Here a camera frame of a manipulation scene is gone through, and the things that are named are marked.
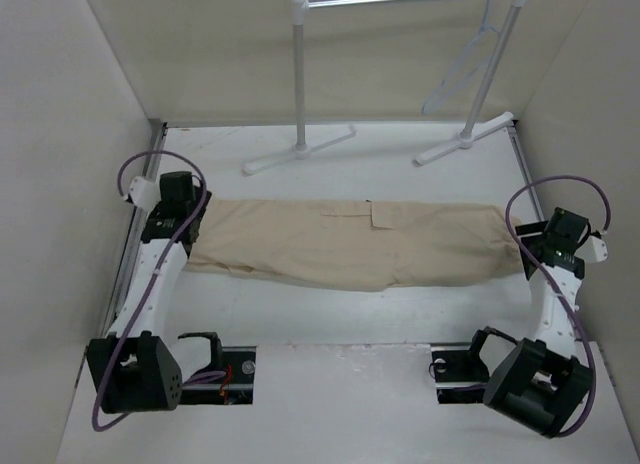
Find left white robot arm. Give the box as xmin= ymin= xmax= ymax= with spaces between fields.
xmin=86 ymin=171 xmax=225 ymax=417

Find beige trousers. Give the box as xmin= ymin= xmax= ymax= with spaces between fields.
xmin=187 ymin=198 xmax=523 ymax=291

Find left aluminium table rail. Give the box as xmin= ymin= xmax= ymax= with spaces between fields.
xmin=97 ymin=119 xmax=167 ymax=337

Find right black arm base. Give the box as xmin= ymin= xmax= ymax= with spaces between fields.
xmin=428 ymin=335 xmax=516 ymax=405

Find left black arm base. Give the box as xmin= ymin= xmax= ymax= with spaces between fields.
xmin=179 ymin=347 xmax=257 ymax=406

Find light blue wire hanger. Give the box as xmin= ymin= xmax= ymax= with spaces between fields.
xmin=421 ymin=0 xmax=504 ymax=116

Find white clothes rack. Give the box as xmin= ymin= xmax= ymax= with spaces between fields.
xmin=242 ymin=0 xmax=530 ymax=176

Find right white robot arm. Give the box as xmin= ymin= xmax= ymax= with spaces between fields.
xmin=463 ymin=208 xmax=595 ymax=438

